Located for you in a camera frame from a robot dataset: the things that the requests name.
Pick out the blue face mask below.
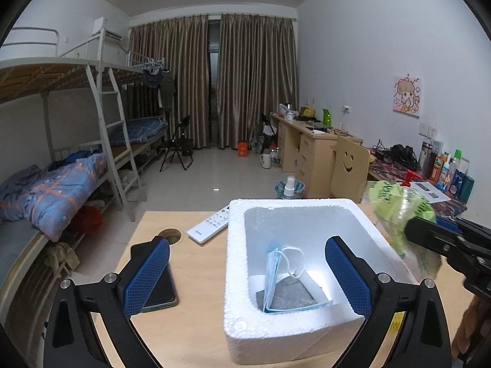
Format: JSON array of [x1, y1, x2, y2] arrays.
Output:
[[264, 246, 334, 314]]

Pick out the blue printed blanket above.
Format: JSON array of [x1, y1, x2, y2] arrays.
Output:
[[0, 151, 110, 243]]

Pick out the black folding chair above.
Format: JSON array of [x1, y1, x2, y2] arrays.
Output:
[[160, 115, 193, 172]]

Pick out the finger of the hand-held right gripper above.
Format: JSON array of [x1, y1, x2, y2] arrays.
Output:
[[441, 240, 491, 300], [406, 217, 491, 255]]

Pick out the white metal bunk bed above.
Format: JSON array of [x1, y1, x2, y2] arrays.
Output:
[[98, 48, 170, 179], [0, 27, 148, 353]]

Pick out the silver thermos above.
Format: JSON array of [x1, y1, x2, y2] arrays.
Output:
[[419, 141, 434, 177]]

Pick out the black headphones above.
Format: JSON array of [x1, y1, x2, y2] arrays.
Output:
[[389, 144, 417, 161]]

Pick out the green wet wipe packet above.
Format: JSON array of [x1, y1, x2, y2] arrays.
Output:
[[364, 179, 443, 279]]

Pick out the hanging dark green shirt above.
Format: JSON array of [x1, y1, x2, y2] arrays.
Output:
[[157, 77, 177, 110]]

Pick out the row of toiletry bottles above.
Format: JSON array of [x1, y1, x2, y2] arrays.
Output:
[[433, 149, 476, 202]]

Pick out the white lotion bottle red pump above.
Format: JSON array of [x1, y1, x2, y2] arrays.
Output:
[[401, 169, 423, 188]]

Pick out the brown curtain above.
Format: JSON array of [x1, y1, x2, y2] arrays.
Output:
[[128, 15, 210, 150], [217, 13, 299, 150]]

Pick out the cartoon wall poster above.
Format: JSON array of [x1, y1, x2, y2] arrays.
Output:
[[391, 76, 422, 118]]

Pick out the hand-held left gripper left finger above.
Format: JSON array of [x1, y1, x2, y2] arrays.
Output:
[[43, 236, 171, 368]]

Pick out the person's right hand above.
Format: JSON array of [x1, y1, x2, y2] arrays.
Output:
[[452, 298, 478, 359]]

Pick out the hanging dark blue shirt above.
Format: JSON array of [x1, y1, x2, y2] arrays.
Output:
[[140, 70, 164, 90]]

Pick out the red bag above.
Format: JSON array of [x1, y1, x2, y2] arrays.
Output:
[[73, 205, 104, 237]]

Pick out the wooden chair with smiley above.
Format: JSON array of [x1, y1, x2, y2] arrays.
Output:
[[331, 135, 371, 204]]

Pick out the wooden desk with drawers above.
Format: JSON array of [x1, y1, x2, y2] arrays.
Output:
[[270, 112, 363, 200]]

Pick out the blue basin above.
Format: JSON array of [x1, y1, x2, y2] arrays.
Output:
[[274, 179, 306, 199]]

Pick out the grey sock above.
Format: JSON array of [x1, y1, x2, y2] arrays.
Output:
[[256, 276, 327, 312]]

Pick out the blue plaid mattress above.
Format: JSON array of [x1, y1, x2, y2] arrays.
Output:
[[107, 117, 168, 147]]

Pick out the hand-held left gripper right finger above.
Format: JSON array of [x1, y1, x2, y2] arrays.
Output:
[[324, 236, 451, 368]]

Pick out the printed paper sheet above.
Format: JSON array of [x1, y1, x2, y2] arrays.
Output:
[[412, 180, 452, 204]]

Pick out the white foam box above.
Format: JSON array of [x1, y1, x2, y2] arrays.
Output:
[[223, 198, 420, 366]]

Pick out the white remote control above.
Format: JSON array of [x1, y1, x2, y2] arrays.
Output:
[[187, 206, 231, 244]]

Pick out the white air conditioner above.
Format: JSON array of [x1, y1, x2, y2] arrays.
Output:
[[93, 16, 123, 41]]

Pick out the black smartphone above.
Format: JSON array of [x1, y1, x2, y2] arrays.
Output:
[[130, 238, 179, 312]]

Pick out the desk with patterned cover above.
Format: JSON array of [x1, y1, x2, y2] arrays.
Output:
[[364, 146, 469, 224]]

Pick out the folded black chair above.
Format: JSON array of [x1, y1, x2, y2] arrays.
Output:
[[261, 113, 279, 147]]

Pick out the beige clothes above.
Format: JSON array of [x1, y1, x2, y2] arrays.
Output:
[[44, 243, 79, 274]]

